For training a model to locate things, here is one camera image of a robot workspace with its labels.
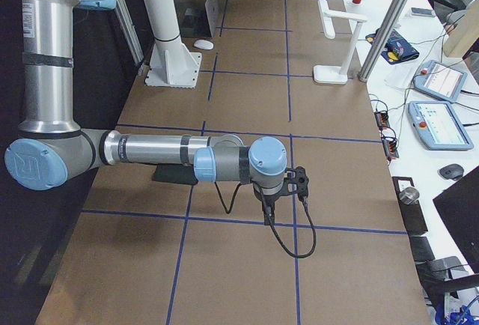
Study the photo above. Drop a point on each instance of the far teach pendant tablet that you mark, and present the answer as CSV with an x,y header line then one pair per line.
x,y
439,81

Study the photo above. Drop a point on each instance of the white computer mouse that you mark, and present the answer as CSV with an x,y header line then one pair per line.
x,y
203,44

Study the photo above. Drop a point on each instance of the silver grey laptop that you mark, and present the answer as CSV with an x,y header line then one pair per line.
x,y
200,21

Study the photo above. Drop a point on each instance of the aluminium frame post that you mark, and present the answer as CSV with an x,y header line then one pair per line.
x,y
385,30

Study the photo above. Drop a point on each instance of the black computer mouse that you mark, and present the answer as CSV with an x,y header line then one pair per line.
x,y
451,172

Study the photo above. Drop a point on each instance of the black monitor corner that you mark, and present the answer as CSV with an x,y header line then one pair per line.
x,y
457,206

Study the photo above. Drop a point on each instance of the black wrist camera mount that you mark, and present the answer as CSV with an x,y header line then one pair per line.
x,y
295,182

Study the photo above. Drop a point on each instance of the white camera mast with base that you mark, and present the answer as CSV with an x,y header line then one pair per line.
x,y
171,63

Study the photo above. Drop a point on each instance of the silver metal knob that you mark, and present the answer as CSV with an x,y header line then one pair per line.
x,y
408,195

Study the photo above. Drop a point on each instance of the black orange adapter box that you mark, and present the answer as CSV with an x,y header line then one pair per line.
x,y
382,119

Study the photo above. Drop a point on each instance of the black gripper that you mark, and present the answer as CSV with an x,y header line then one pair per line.
x,y
266,198

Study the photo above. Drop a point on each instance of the navy space print pouch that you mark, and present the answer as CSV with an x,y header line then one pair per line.
x,y
398,50

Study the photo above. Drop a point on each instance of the near teach pendant tablet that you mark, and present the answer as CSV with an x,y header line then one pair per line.
x,y
438,126

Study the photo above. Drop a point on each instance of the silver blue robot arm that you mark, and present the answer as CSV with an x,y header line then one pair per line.
x,y
52,148

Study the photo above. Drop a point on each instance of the teach pendant tablet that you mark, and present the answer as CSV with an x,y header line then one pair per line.
x,y
438,126
439,81

